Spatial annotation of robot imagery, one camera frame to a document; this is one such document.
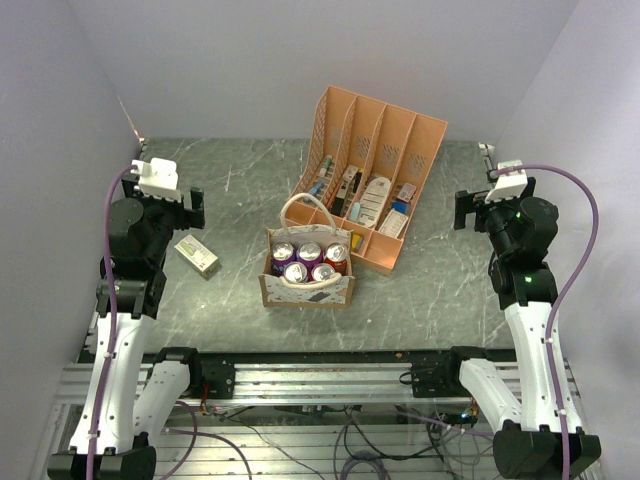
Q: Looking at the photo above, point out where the white oval labelled pouch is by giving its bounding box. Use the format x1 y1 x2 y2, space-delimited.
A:
357 176 391 229

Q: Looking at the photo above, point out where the green capped tube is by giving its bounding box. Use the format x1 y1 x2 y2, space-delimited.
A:
319 155 333 177

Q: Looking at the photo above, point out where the black marker pen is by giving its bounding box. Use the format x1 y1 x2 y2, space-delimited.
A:
330 165 359 217

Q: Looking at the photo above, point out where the red Coca-Cola can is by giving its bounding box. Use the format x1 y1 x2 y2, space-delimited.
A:
310 262 336 282
325 242 349 276

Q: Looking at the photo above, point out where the purple soda can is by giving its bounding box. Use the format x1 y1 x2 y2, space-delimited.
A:
296 241 324 269

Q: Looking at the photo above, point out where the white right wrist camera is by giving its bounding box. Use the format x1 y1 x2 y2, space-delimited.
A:
485 160 528 204

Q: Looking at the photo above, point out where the peach plastic desk organizer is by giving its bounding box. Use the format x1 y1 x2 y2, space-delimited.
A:
294 86 448 274

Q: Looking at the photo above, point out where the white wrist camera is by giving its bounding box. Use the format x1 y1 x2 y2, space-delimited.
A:
485 160 528 204
131 157 182 203

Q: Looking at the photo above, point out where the canvas bag with rope handles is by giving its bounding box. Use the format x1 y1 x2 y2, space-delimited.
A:
258 193 355 308

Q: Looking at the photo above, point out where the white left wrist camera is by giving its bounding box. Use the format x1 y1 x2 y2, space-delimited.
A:
131 157 182 203

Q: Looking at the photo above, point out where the pink small box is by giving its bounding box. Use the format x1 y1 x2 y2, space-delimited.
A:
396 182 417 203

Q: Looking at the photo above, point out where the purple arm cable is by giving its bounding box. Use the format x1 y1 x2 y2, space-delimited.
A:
84 166 254 480
333 163 600 480

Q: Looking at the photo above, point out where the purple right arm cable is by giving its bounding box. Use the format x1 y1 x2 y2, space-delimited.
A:
333 163 600 480

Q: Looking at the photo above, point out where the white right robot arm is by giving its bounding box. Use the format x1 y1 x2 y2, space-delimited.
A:
440 178 601 479

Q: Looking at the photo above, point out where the blue glue bottle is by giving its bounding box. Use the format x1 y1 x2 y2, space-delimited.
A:
307 181 324 196

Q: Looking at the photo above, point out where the yellow sponge block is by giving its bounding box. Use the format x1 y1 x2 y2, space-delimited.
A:
351 233 363 251

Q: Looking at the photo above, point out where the blue small box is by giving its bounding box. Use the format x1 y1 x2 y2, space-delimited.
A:
391 201 411 215

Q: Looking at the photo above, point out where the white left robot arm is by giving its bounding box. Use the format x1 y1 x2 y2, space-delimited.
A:
47 173 205 479

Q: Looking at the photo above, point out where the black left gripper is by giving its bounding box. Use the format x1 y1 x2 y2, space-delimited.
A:
120 173 203 265

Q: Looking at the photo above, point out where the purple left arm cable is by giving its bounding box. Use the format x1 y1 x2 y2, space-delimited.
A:
84 166 254 480

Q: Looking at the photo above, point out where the purple Fanta can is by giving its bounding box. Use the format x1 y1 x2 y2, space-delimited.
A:
282 261 309 284
271 242 296 276

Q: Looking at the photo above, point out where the aluminium mounting rail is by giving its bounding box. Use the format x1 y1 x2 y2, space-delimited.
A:
54 362 581 406

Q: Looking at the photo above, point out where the small white red box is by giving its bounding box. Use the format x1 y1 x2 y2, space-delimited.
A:
174 235 219 280

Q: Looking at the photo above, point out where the white flat box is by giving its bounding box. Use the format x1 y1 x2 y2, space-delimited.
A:
379 209 409 238

